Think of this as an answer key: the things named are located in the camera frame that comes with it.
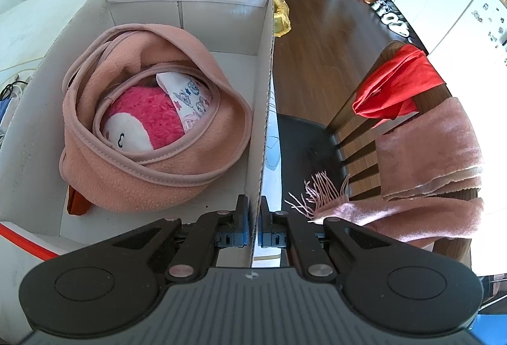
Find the pink fleece garment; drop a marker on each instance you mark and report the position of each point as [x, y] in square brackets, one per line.
[178, 178]

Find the bright red cloth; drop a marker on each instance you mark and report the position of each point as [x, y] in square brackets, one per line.
[396, 83]

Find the white cardboard box red rim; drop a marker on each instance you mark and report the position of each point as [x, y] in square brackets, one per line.
[233, 65]

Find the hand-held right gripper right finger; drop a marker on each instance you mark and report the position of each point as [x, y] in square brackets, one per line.
[264, 229]

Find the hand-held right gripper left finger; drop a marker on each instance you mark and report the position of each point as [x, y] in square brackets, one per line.
[242, 228]

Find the white printed cloth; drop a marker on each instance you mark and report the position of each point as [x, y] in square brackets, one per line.
[190, 91]

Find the wooden chair black seat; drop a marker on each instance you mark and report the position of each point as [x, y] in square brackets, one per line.
[305, 147]

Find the row of shoes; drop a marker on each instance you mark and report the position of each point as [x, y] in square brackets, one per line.
[392, 18]

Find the yellow trash bag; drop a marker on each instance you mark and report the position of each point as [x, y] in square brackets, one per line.
[282, 22]

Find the pink fringed scarf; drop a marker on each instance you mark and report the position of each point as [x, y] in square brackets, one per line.
[427, 147]

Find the pink plush toy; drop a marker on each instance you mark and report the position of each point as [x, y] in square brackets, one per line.
[150, 119]

